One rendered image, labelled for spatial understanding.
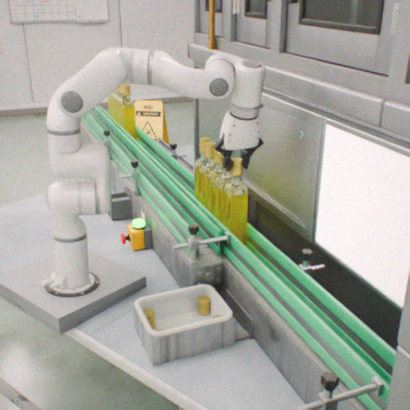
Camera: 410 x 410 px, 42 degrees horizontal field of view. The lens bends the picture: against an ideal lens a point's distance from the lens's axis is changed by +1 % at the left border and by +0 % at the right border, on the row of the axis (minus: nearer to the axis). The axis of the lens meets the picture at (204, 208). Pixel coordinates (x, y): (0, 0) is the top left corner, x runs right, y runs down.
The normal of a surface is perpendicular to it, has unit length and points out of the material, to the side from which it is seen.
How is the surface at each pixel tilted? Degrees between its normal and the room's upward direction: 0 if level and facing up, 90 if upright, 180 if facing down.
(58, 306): 3
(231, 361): 0
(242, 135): 107
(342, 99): 90
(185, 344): 90
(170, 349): 90
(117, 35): 90
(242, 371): 0
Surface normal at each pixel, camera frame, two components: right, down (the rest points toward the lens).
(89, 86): -0.03, 0.40
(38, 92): 0.37, 0.37
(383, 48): -0.93, 0.15
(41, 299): 0.04, -0.93
